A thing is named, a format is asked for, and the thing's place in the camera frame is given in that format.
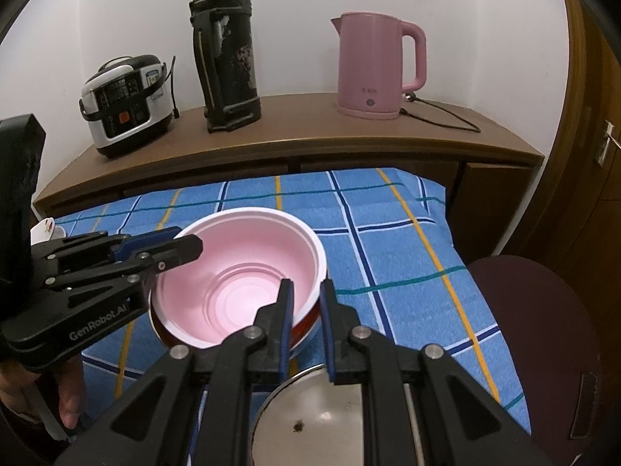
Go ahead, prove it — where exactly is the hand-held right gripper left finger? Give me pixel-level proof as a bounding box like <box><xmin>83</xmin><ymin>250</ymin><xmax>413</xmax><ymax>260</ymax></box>
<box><xmin>53</xmin><ymin>279</ymin><xmax>295</xmax><ymax>466</ymax></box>

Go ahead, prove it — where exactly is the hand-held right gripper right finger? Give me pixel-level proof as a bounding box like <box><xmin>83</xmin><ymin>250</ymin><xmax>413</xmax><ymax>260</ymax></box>
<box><xmin>319</xmin><ymin>279</ymin><xmax>559</xmax><ymax>466</ymax></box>

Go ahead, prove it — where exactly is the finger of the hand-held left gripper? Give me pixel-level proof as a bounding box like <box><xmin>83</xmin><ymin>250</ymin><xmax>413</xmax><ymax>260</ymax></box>
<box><xmin>31</xmin><ymin>226</ymin><xmax>181</xmax><ymax>273</ymax></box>
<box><xmin>43</xmin><ymin>233</ymin><xmax>205</xmax><ymax>296</ymax></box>

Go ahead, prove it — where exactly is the red bowl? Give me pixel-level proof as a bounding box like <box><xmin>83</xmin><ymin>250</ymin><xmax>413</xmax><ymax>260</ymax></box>
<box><xmin>148</xmin><ymin>296</ymin><xmax>323</xmax><ymax>356</ymax></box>

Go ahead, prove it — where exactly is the pink plastic bowl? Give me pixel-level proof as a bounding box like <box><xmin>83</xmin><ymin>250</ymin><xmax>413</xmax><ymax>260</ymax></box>
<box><xmin>153</xmin><ymin>208</ymin><xmax>327</xmax><ymax>349</ymax></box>

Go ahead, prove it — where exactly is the person's left hand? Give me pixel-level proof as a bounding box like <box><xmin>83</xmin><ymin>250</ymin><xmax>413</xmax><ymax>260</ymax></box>
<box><xmin>0</xmin><ymin>356</ymin><xmax>85</xmax><ymax>430</ymax></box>

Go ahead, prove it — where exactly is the steel round plate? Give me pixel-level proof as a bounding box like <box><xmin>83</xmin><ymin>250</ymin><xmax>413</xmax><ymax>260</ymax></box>
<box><xmin>247</xmin><ymin>364</ymin><xmax>415</xmax><ymax>466</ymax></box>

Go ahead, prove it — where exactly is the red flower white plate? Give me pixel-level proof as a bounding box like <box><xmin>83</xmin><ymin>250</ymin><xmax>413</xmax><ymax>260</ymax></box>
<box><xmin>30</xmin><ymin>217</ymin><xmax>66</xmax><ymax>246</ymax></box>

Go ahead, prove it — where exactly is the blue plaid cloth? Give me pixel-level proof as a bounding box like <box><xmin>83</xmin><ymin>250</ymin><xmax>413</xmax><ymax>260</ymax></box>
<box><xmin>46</xmin><ymin>167</ymin><xmax>532</xmax><ymax>447</ymax></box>

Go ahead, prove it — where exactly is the white and black rice cooker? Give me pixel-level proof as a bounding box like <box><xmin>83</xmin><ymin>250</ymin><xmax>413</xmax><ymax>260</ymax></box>
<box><xmin>79</xmin><ymin>54</ymin><xmax>174</xmax><ymax>158</ymax></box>

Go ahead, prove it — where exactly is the brown wooden cabinet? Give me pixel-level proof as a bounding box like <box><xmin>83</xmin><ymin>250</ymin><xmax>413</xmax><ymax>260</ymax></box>
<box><xmin>31</xmin><ymin>92</ymin><xmax>546</xmax><ymax>263</ymax></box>

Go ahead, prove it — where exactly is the black thermos flask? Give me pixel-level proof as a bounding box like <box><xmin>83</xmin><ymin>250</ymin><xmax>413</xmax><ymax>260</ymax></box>
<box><xmin>189</xmin><ymin>0</ymin><xmax>263</xmax><ymax>134</ymax></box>

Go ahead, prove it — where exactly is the dark maroon chair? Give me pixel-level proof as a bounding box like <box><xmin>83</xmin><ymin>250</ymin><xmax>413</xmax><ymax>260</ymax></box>
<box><xmin>466</xmin><ymin>254</ymin><xmax>605</xmax><ymax>466</ymax></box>

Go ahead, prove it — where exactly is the pink electric kettle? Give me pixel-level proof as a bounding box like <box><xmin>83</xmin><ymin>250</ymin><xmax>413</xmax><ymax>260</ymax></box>
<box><xmin>331</xmin><ymin>11</ymin><xmax>428</xmax><ymax>120</ymax></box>

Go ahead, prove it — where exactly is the brown wooden door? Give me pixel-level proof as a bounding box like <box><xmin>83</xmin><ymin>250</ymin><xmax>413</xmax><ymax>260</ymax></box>
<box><xmin>543</xmin><ymin>0</ymin><xmax>621</xmax><ymax>273</ymax></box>

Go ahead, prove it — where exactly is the black kettle cord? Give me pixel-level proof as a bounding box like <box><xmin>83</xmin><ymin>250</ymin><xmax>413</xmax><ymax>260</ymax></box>
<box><xmin>400</xmin><ymin>93</ymin><xmax>482</xmax><ymax>133</ymax></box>

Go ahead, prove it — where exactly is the silver door handle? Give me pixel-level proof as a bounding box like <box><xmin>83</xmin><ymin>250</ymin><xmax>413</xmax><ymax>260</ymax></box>
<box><xmin>596</xmin><ymin>119</ymin><xmax>621</xmax><ymax>168</ymax></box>

